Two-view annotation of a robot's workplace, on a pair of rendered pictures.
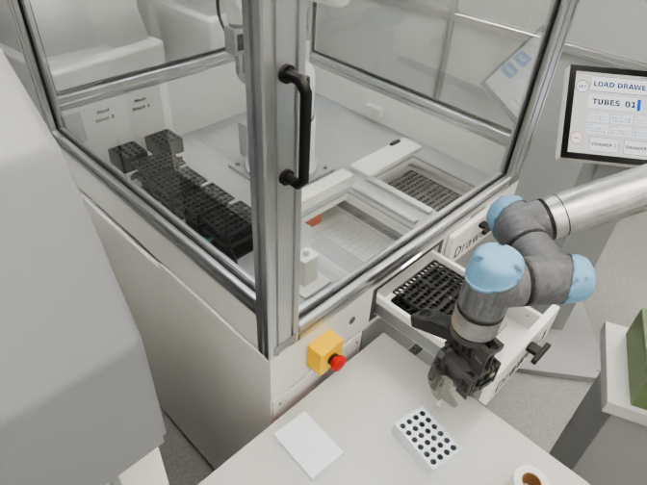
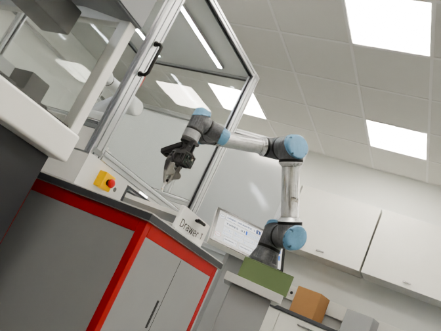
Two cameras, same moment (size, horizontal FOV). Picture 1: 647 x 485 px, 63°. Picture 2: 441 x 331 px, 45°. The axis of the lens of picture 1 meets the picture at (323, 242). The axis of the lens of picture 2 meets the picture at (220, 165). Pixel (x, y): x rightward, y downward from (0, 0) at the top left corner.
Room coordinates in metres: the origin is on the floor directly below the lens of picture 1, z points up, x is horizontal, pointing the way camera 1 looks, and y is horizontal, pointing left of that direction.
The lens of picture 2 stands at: (-1.59, 0.04, 0.55)
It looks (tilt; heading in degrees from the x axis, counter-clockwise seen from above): 15 degrees up; 348
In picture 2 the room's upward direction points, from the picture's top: 25 degrees clockwise
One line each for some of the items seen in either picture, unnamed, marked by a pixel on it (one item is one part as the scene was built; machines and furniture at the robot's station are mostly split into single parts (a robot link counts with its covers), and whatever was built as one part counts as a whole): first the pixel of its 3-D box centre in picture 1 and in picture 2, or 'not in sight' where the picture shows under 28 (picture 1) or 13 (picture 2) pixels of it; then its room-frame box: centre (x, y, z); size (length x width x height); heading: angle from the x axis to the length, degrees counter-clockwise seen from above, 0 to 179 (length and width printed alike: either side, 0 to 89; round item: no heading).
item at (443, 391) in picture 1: (446, 394); (170, 172); (0.57, -0.24, 1.01); 0.06 x 0.03 x 0.09; 36
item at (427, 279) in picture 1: (448, 306); not in sight; (0.92, -0.32, 0.87); 0.22 x 0.18 x 0.06; 48
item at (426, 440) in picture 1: (426, 440); not in sight; (0.61, -0.25, 0.78); 0.12 x 0.08 x 0.04; 36
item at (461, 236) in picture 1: (476, 230); not in sight; (1.23, -0.44, 0.87); 0.29 x 0.02 x 0.11; 138
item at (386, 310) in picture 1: (444, 305); (155, 215); (0.93, -0.31, 0.86); 0.40 x 0.26 x 0.06; 48
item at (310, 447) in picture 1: (307, 445); not in sight; (0.59, 0.01, 0.77); 0.13 x 0.09 x 0.02; 44
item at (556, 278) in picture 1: (546, 272); (215, 133); (0.62, -0.35, 1.27); 0.11 x 0.11 x 0.08; 10
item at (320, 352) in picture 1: (325, 352); (105, 181); (0.75, -0.02, 0.88); 0.07 x 0.05 x 0.07; 138
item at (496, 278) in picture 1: (491, 283); (199, 121); (0.58, -0.26, 1.27); 0.09 x 0.08 x 0.11; 100
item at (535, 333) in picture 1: (521, 352); (191, 226); (0.79, -0.47, 0.87); 0.29 x 0.02 x 0.11; 138
